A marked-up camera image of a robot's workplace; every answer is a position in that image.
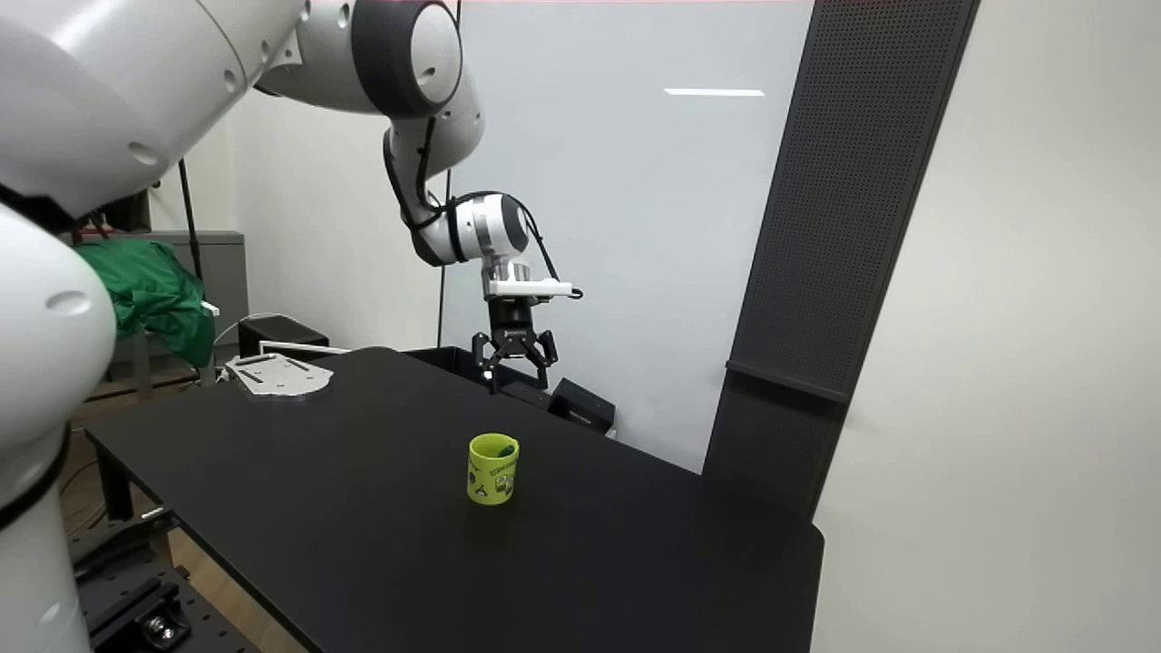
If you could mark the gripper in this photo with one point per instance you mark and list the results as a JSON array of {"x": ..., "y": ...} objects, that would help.
[{"x": 512, "y": 317}]

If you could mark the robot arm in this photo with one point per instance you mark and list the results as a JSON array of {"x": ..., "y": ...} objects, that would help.
[{"x": 100, "y": 82}]

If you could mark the dark marker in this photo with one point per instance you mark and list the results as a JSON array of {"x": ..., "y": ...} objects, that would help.
[{"x": 499, "y": 446}]

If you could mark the small black box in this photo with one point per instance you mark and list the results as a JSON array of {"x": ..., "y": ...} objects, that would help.
[{"x": 582, "y": 404}]

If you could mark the yellow-green printed mug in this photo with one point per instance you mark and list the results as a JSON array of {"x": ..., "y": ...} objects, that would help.
[{"x": 491, "y": 476}]

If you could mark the whiteboard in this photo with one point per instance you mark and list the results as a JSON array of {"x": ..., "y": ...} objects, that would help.
[{"x": 635, "y": 227}]

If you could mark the silver metal plate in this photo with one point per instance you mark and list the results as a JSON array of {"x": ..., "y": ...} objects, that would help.
[{"x": 277, "y": 375}]

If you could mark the grey cabinet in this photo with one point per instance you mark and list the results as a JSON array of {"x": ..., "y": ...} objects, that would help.
[{"x": 222, "y": 272}]

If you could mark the black perforated panel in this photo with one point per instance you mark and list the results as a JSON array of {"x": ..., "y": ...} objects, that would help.
[{"x": 834, "y": 227}]

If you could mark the green cloth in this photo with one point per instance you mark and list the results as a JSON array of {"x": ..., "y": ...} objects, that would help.
[{"x": 154, "y": 295}]

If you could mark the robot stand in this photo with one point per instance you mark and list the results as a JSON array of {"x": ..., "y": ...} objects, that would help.
[{"x": 136, "y": 599}]

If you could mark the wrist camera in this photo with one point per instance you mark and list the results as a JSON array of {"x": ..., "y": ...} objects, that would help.
[{"x": 526, "y": 289}]

